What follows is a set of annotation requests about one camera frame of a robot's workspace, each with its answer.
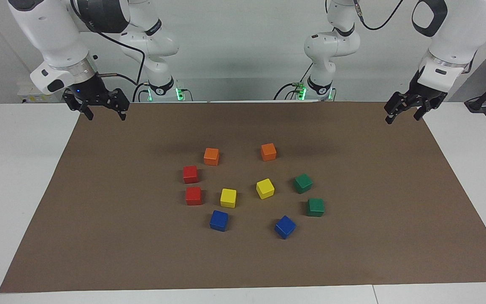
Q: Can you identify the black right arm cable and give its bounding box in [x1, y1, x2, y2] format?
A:
[70, 0, 146, 102]

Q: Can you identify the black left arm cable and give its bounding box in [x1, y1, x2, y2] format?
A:
[353, 0, 405, 31]

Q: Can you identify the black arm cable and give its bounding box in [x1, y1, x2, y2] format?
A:
[353, 0, 405, 31]
[70, 0, 146, 102]

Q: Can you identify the white box with yellow labels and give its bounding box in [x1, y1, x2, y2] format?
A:
[17, 82, 45, 103]

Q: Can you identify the black base cable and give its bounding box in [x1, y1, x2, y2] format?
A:
[273, 62, 313, 101]

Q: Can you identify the yellow wooden cube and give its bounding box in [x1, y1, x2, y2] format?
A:
[220, 188, 237, 208]
[256, 178, 275, 200]

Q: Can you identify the green wooden cube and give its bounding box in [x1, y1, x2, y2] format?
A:
[306, 198, 325, 217]
[293, 173, 313, 194]

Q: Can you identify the red wooden cube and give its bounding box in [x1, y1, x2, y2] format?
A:
[185, 187, 202, 206]
[183, 165, 199, 184]

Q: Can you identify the blue wooden cube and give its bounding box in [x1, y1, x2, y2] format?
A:
[209, 210, 229, 232]
[274, 215, 297, 240]

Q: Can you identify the brown table mat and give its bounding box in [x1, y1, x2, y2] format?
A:
[0, 101, 486, 293]

